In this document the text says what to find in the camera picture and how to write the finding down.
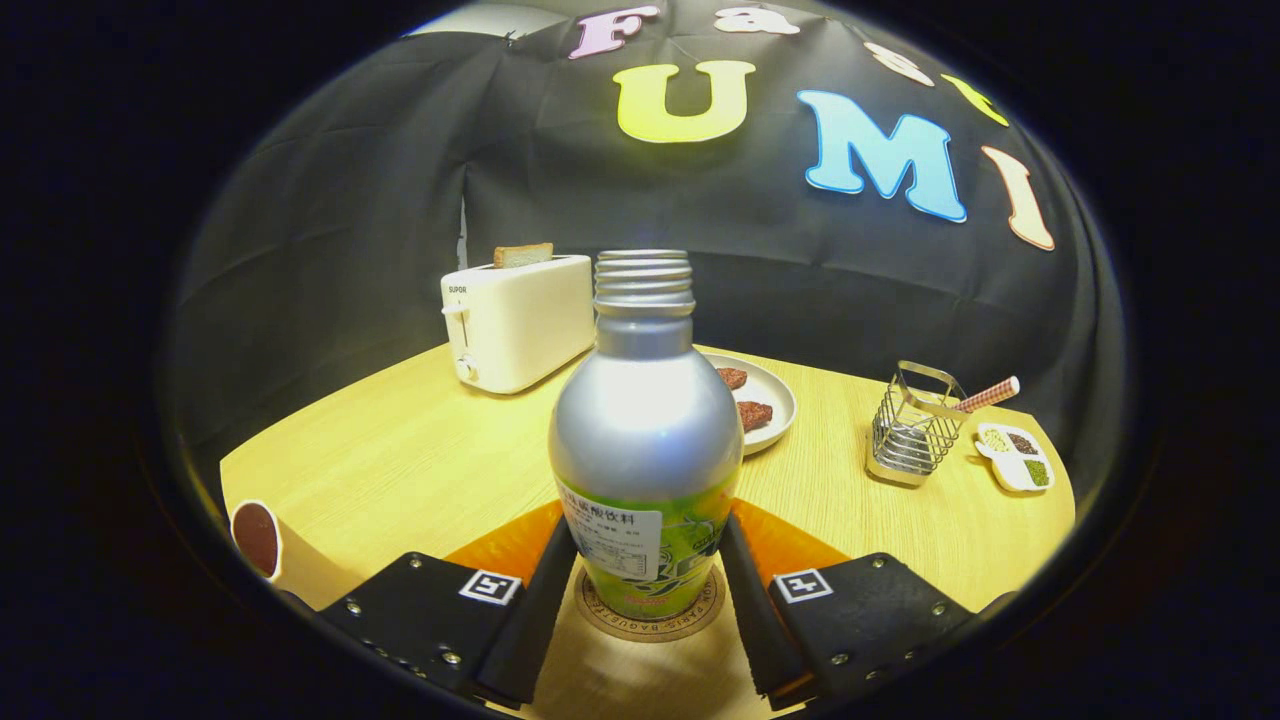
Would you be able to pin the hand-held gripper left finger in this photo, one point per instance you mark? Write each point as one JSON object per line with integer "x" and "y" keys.
{"x": 545, "y": 620}

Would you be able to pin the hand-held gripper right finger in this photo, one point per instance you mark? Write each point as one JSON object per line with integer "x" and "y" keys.
{"x": 745, "y": 610}

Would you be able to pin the round brown coaster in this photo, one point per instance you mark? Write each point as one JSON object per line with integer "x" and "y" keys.
{"x": 600, "y": 615}

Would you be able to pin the silver juice bottle green label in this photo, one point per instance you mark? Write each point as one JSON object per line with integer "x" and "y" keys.
{"x": 645, "y": 430}

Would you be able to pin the brown meat piece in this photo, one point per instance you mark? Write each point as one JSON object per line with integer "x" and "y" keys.
{"x": 731, "y": 377}
{"x": 755, "y": 414}

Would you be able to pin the wooden table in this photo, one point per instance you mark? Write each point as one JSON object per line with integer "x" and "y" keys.
{"x": 400, "y": 460}

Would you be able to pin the white round plate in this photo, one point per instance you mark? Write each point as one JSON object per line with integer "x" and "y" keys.
{"x": 775, "y": 392}

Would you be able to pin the white toaster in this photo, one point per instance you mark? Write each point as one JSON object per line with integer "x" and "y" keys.
{"x": 520, "y": 325}

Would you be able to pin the white divided condiment dish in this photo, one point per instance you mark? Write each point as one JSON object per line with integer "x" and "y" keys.
{"x": 1015, "y": 458}

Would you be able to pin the red striped stick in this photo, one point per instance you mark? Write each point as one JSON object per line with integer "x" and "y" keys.
{"x": 990, "y": 393}

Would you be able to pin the toast bread slice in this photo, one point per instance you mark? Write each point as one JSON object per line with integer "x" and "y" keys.
{"x": 523, "y": 255}

